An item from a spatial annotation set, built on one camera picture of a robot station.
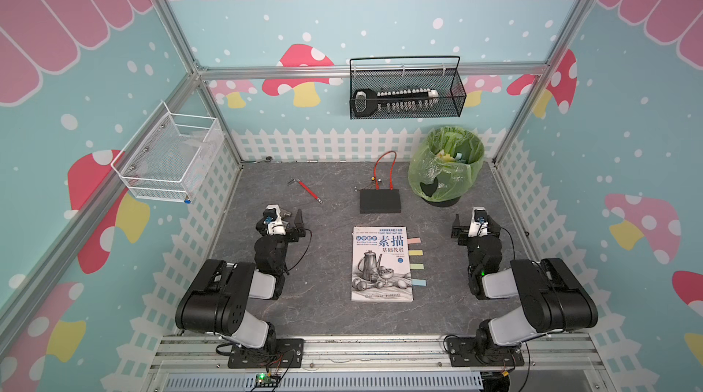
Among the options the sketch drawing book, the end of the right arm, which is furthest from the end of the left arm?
the end of the right arm

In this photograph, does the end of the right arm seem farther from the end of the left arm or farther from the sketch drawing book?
the end of the left arm

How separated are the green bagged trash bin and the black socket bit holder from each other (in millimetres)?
136

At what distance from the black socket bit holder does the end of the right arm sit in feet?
1.23

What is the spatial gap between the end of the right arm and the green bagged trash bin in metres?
0.13

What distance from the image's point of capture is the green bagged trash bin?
0.89 m

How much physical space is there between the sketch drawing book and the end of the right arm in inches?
7.0

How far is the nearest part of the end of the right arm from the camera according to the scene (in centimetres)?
77

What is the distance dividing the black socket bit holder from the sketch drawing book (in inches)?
16.4

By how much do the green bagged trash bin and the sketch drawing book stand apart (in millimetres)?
183

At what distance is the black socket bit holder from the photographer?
0.89 meters
